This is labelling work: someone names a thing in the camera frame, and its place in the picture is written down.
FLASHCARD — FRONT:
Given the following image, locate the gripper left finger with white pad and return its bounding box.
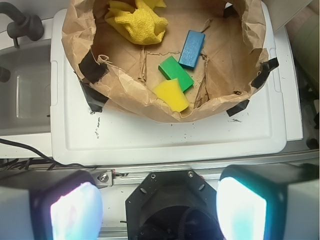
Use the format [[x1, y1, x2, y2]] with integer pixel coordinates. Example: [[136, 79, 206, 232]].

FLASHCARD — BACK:
[[0, 170, 103, 240]]

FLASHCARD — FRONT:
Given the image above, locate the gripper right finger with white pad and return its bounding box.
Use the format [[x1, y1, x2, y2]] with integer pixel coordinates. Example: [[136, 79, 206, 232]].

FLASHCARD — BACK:
[[216, 163, 320, 240]]

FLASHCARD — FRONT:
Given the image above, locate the green wooden block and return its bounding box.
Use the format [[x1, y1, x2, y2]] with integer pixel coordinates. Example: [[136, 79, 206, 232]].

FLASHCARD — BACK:
[[158, 56, 194, 92]]

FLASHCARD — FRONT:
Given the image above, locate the blue wooden block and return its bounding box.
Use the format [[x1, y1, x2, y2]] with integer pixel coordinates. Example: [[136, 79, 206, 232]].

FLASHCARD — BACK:
[[178, 30, 206, 69]]

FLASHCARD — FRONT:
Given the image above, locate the white plastic tray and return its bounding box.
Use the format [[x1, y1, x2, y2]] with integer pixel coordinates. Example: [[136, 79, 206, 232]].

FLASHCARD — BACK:
[[50, 9, 287, 166]]

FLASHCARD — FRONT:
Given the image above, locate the metal sink basin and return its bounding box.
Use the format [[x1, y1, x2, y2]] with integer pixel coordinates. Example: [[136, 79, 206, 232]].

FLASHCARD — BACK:
[[0, 44, 51, 136]]

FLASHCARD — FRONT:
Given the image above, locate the yellow sponge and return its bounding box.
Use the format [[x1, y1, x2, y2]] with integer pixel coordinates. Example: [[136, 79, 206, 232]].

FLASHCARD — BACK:
[[152, 78, 190, 113]]

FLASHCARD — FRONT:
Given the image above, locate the brown paper bag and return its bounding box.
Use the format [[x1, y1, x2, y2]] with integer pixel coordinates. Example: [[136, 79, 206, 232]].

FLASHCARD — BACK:
[[62, 0, 279, 123]]

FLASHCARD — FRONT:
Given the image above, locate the grey faucet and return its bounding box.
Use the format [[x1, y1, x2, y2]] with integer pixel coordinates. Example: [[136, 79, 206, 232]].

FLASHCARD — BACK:
[[0, 1, 45, 49]]

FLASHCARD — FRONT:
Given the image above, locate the yellow microfiber cloth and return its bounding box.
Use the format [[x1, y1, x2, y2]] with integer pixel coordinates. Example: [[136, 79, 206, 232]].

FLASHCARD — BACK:
[[104, 0, 169, 46]]

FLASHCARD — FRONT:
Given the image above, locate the black cable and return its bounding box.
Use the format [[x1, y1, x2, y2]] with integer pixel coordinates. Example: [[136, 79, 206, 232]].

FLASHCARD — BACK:
[[0, 138, 97, 172]]

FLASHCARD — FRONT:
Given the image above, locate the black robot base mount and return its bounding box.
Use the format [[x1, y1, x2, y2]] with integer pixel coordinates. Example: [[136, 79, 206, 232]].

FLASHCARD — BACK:
[[125, 170, 225, 240]]

